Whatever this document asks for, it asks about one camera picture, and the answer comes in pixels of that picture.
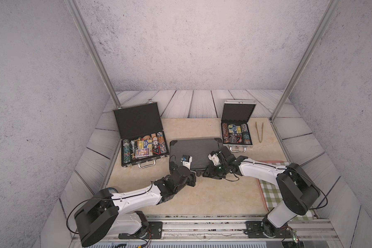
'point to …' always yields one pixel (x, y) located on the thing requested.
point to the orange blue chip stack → (162, 142)
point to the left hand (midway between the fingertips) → (198, 172)
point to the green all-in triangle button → (157, 150)
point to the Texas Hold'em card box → (144, 143)
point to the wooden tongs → (258, 134)
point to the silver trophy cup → (133, 145)
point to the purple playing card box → (142, 152)
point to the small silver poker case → (235, 132)
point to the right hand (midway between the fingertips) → (206, 175)
